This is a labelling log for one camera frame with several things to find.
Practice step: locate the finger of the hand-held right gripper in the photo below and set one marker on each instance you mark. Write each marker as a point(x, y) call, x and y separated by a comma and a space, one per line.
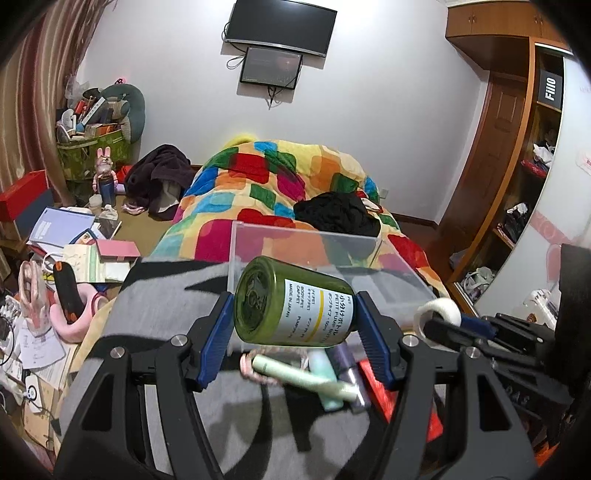
point(517, 369)
point(475, 324)

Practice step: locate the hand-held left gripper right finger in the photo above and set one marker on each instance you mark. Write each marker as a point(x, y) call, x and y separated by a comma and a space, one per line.
point(376, 344)

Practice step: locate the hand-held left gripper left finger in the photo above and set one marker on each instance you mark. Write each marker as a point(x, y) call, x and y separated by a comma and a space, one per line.
point(216, 344)

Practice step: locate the white tape roll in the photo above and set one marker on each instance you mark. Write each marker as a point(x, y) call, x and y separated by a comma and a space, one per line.
point(445, 308)

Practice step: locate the purple bottle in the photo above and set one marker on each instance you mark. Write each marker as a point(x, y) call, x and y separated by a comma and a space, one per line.
point(348, 364)

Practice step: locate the pale teal bottle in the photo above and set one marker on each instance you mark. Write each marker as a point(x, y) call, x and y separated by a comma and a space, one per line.
point(321, 360)

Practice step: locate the red packet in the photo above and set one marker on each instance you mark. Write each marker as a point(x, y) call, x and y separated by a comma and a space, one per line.
point(378, 406)

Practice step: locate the green bottle white label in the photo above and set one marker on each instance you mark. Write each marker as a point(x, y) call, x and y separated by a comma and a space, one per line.
point(263, 300)

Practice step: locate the mint green tube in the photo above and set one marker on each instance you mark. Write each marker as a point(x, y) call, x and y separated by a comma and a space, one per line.
point(295, 376)

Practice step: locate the clear plastic box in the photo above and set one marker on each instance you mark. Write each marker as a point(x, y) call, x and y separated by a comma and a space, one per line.
point(323, 251)

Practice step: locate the white plastic bag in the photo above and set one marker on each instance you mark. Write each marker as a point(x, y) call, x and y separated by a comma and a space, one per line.
point(478, 281)

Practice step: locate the grey black blanket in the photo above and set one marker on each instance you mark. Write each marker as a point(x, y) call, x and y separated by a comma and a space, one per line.
point(152, 295)

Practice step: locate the white sliding door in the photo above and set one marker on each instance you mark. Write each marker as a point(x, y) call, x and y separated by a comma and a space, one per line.
point(568, 184)

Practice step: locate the pink flat box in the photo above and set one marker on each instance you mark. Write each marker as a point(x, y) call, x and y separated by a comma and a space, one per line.
point(117, 249)

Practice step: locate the black clothing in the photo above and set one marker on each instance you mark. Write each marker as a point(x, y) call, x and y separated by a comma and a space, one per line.
point(337, 212)

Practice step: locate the green white booklet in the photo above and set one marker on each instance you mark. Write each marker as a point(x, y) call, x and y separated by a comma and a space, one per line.
point(92, 267)

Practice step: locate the pink curved massager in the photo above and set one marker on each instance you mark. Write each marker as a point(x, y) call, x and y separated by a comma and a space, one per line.
point(69, 330)

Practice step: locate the orange black tool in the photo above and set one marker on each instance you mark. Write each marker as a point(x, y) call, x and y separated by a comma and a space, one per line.
point(68, 290)

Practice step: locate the colourful patchwork quilt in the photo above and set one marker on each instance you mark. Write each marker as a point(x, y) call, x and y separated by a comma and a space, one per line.
point(258, 184)

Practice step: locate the white paper sheets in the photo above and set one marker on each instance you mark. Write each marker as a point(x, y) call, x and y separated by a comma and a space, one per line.
point(39, 346)

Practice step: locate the dark purple clothing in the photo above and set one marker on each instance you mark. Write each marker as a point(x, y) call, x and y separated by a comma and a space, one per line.
point(157, 170)

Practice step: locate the white jar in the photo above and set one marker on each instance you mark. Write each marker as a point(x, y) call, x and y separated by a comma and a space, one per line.
point(95, 203)

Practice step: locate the pink clear bag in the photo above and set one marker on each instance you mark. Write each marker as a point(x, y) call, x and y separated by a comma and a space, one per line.
point(34, 295)

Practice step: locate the blue white booklet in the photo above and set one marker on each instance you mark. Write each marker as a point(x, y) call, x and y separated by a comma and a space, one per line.
point(60, 226)

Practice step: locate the pink rabbit bottle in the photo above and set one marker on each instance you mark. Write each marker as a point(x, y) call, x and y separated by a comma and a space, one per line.
point(105, 180)

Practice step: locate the wooden wardrobe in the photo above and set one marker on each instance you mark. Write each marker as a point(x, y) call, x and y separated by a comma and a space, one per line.
point(503, 115)

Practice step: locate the black box white letters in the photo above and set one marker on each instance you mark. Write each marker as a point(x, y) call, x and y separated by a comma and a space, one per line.
point(550, 91)

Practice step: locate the grey blue box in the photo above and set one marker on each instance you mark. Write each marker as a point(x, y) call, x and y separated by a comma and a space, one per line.
point(34, 221)

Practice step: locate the green storage bag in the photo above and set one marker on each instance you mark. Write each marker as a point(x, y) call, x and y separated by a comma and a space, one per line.
point(92, 154)

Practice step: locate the red box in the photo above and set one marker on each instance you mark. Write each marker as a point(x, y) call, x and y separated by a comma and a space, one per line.
point(23, 194)

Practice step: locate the grey neck pillow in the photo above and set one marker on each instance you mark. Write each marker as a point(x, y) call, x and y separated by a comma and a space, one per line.
point(135, 110)

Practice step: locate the striped pink curtain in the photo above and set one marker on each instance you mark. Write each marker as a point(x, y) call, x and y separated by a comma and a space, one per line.
point(27, 115)

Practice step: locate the small wall monitor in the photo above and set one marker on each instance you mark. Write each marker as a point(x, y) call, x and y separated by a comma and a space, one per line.
point(270, 68)

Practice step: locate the black wall television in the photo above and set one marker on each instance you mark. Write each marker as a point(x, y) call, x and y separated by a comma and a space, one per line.
point(281, 23)

